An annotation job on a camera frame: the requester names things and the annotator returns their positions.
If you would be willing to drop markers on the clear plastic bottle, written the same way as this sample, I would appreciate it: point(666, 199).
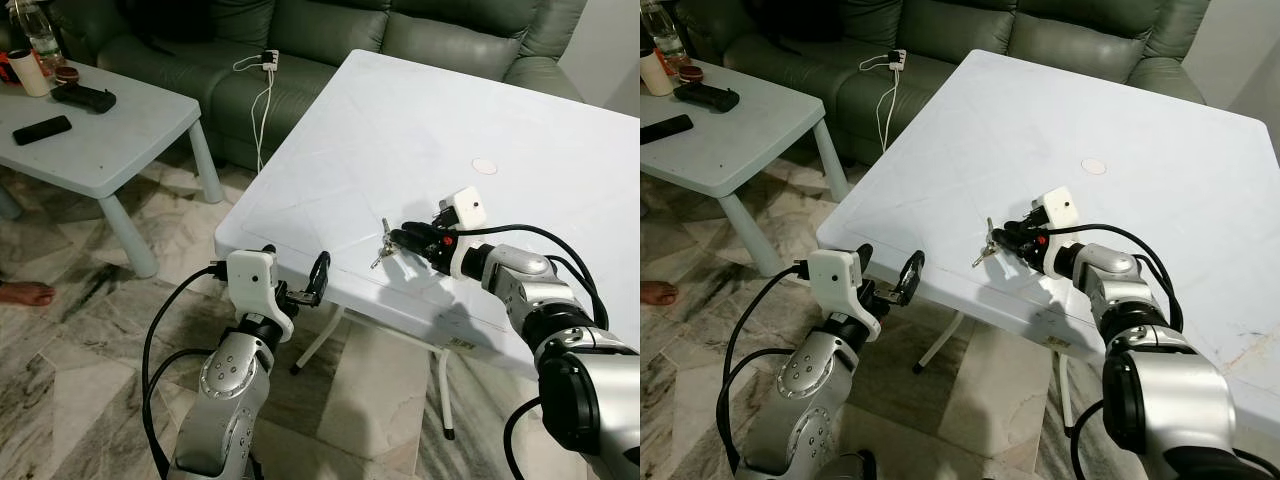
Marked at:
point(662, 30)
point(40, 35)

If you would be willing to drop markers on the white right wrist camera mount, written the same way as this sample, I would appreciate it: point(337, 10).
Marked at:
point(1061, 208)
point(466, 208)

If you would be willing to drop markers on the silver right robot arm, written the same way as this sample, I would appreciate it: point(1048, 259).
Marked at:
point(1170, 400)
point(590, 400)

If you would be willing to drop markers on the white power strip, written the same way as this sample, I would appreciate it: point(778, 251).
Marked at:
point(898, 59)
point(269, 61)

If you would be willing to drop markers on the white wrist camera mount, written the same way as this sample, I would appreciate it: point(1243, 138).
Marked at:
point(250, 280)
point(1061, 208)
point(835, 280)
point(466, 208)

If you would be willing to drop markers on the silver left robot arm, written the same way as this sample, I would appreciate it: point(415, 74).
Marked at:
point(230, 400)
point(810, 400)

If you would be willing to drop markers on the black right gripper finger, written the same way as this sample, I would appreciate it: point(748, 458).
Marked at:
point(1014, 231)
point(412, 246)
point(420, 232)
point(1008, 246)

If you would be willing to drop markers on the pale blue low table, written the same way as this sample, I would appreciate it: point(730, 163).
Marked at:
point(110, 135)
point(740, 145)

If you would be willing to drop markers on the person's bare foot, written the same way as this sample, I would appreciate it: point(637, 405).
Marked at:
point(25, 293)
point(656, 294)

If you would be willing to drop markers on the black remote control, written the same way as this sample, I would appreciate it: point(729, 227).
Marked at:
point(665, 128)
point(42, 130)

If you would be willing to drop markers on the white plastic folding table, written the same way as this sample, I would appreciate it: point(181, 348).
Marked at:
point(420, 130)
point(1050, 120)

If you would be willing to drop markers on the green leather sofa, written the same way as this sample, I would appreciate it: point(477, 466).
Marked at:
point(960, 40)
point(330, 40)

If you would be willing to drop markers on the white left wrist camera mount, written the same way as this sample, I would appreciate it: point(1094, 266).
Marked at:
point(835, 280)
point(250, 280)

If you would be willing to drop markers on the dark red round tin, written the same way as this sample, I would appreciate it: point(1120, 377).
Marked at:
point(68, 76)
point(691, 74)

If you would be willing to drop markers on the cream paper cup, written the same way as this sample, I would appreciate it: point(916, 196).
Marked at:
point(30, 75)
point(655, 75)

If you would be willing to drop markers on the white round table cap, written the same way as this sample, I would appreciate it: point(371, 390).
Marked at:
point(1094, 166)
point(484, 166)

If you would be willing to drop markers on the black oblong case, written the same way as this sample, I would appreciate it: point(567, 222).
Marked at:
point(85, 98)
point(707, 98)

